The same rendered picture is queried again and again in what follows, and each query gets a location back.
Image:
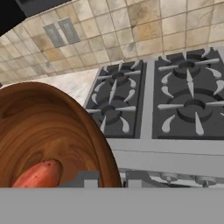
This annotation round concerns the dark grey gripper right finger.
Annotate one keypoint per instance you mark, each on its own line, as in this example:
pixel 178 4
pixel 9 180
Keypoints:
pixel 134 179

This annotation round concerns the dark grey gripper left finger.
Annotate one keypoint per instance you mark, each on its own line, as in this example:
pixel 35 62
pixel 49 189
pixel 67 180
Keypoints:
pixel 91 178

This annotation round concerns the reddish sweet potato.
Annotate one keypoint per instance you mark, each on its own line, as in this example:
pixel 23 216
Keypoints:
pixel 39 175

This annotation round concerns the brown wooden bowl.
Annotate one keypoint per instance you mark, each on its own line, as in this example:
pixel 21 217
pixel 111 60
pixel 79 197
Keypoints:
pixel 43 122

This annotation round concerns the grey stove knob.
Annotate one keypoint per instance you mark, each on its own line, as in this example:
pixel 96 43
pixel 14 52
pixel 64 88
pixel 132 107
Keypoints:
pixel 206 180
pixel 170 177

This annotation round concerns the grey stove with black hob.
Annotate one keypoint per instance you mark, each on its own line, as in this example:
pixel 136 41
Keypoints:
pixel 151 145

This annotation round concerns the grey double wall outlet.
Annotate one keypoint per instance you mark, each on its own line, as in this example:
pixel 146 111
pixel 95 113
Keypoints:
pixel 61 32

